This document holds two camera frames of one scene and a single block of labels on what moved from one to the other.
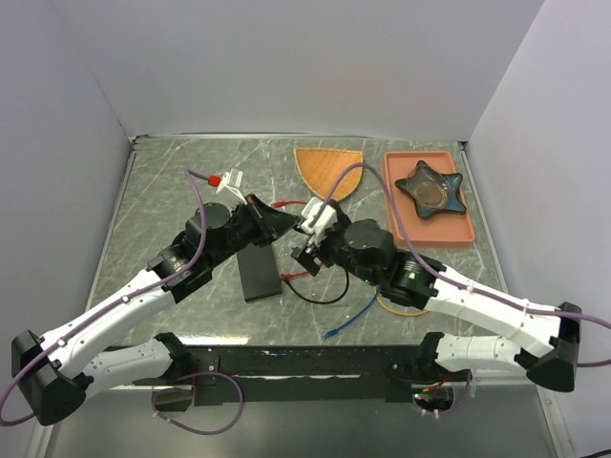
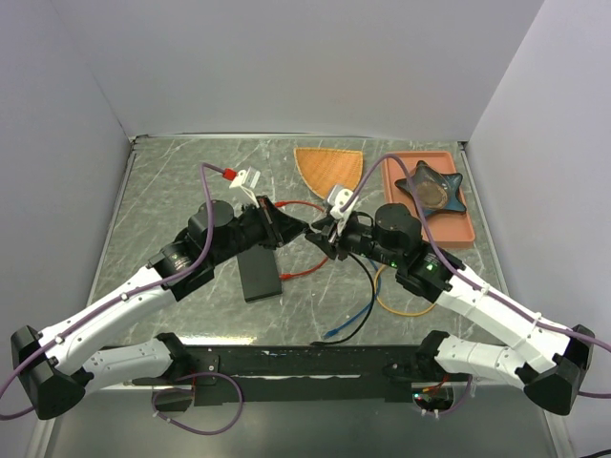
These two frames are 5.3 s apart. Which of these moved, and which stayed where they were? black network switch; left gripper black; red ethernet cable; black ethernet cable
Moved: black ethernet cable
Stayed: red ethernet cable; left gripper black; black network switch
